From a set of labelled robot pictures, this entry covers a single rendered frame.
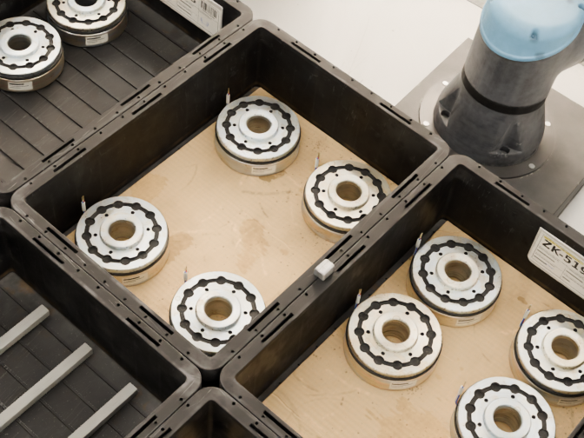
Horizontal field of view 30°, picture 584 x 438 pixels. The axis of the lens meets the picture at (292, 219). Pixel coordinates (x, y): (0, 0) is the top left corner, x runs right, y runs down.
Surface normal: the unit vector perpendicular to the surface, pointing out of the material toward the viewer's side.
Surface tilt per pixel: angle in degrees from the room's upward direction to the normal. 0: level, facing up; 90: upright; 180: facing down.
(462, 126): 69
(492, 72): 87
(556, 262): 90
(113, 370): 0
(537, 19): 4
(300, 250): 0
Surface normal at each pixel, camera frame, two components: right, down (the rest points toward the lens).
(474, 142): -0.43, 0.43
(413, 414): 0.08, -0.59
